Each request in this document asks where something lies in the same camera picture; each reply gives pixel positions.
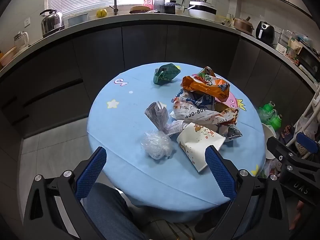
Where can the white printed paper cup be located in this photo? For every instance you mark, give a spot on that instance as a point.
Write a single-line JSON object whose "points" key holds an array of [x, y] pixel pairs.
{"points": [[197, 142]]}

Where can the dark kitchen cabinets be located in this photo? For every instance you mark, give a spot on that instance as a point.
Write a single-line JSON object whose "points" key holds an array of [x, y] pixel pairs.
{"points": [[100, 47]]}

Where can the round brown basket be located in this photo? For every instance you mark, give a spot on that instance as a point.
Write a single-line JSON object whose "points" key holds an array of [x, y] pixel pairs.
{"points": [[138, 9]]}

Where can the round table with blue cloth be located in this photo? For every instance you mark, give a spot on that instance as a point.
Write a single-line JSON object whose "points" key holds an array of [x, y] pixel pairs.
{"points": [[120, 120]]}

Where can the dark printed bag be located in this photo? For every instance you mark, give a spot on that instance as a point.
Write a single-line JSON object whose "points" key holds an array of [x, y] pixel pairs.
{"points": [[287, 133]]}

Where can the person's leg in jeans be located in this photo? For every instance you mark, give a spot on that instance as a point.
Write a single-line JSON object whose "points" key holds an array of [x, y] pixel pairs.
{"points": [[107, 210]]}

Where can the clear plastic wrap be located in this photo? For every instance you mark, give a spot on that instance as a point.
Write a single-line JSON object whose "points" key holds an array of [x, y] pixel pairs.
{"points": [[156, 143]]}

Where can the orange snack bag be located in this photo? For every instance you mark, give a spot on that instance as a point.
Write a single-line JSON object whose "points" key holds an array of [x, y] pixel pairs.
{"points": [[205, 87]]}

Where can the white rice cooker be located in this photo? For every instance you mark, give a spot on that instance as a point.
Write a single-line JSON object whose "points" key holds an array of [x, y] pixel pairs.
{"points": [[201, 11]]}

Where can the brown lidded pot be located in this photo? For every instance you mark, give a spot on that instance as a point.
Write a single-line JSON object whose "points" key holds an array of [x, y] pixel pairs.
{"points": [[242, 25]]}

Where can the black air fryer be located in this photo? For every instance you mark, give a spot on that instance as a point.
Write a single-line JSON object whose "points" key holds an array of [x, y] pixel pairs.
{"points": [[265, 33]]}

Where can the grey kitchen countertop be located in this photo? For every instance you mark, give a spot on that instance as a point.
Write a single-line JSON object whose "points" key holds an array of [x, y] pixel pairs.
{"points": [[120, 18]]}

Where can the pink soap bottle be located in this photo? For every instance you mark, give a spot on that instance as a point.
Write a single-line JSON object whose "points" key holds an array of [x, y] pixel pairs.
{"points": [[148, 2]]}

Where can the white storage rack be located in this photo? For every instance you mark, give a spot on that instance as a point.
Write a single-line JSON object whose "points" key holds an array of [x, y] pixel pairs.
{"points": [[308, 120]]}

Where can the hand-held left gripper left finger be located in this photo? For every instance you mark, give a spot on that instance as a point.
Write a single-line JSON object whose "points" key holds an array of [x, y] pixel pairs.
{"points": [[91, 170]]}

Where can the cluttered storage shelf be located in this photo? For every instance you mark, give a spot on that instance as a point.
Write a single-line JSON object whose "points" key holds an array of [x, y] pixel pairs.
{"points": [[297, 47]]}

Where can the silver foil packet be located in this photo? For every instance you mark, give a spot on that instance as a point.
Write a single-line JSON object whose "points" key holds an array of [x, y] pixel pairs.
{"points": [[233, 133]]}

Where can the white wall socket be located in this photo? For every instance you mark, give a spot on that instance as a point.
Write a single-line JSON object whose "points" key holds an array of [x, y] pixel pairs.
{"points": [[27, 22]]}

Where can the glass jar with red lid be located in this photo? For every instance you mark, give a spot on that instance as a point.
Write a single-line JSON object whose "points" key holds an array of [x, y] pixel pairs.
{"points": [[159, 3]]}

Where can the green snack bag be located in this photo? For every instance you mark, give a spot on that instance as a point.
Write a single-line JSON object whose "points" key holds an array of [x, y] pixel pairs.
{"points": [[165, 73]]}

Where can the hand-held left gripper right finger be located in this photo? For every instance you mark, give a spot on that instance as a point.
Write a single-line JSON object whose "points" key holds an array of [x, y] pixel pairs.
{"points": [[220, 172]]}

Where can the steel kettle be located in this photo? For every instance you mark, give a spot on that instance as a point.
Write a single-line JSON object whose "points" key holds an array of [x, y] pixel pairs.
{"points": [[51, 22]]}

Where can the white printed paper bag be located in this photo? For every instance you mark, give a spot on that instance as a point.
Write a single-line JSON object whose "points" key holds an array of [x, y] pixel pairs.
{"points": [[197, 115]]}

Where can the paper receipt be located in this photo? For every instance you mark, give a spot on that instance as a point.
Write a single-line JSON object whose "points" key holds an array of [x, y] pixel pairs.
{"points": [[157, 115]]}

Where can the small glass cup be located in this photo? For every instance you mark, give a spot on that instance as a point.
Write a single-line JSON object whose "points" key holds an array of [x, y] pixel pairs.
{"points": [[179, 10]]}

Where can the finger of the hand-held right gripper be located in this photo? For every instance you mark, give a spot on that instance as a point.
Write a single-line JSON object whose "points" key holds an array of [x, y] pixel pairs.
{"points": [[282, 155], [306, 142]]}

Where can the yellow round container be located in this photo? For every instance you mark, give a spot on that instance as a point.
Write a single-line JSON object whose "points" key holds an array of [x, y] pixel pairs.
{"points": [[101, 13]]}

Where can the black pot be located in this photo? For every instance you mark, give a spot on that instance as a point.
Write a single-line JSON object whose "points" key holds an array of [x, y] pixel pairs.
{"points": [[170, 8]]}

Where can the glass pitcher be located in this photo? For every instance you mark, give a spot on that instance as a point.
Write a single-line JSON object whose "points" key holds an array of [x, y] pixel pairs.
{"points": [[21, 40]]}

